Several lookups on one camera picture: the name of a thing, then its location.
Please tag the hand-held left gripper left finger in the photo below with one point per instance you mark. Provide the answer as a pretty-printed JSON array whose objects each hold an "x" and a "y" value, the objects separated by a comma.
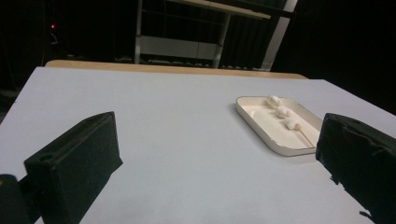
[{"x": 77, "y": 158}]

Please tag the metal stand with shelf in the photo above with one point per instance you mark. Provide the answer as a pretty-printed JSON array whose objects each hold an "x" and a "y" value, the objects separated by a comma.
[{"x": 174, "y": 46}]

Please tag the white table sheet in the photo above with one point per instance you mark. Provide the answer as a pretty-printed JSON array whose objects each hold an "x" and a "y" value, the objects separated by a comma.
[{"x": 186, "y": 124}]

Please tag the wooden skewer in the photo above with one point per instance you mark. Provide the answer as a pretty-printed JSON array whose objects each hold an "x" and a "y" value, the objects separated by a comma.
[{"x": 306, "y": 138}]

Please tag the cream rectangular tray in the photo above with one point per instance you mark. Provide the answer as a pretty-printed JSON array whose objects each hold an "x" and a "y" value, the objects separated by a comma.
[{"x": 274, "y": 134}]

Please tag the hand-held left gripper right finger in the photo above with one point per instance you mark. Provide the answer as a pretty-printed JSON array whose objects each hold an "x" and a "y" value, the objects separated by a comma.
[{"x": 361, "y": 158}]

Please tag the dark device with red light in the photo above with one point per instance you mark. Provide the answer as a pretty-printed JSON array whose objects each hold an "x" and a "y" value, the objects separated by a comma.
[{"x": 53, "y": 31}]

